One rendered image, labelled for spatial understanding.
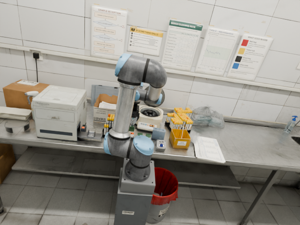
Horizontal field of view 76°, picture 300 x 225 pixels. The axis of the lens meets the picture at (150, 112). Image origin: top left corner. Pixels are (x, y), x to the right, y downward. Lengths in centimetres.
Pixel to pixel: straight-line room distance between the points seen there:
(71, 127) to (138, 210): 70
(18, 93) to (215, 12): 176
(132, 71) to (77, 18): 107
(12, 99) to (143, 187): 132
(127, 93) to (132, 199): 61
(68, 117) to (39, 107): 19
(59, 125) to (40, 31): 88
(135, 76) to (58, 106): 66
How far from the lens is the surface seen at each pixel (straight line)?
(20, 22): 205
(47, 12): 194
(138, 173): 111
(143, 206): 126
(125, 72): 90
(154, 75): 89
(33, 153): 242
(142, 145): 100
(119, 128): 99
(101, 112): 167
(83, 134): 151
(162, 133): 154
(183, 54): 185
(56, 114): 143
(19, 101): 192
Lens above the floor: 179
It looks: 27 degrees down
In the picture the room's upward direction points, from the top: 11 degrees clockwise
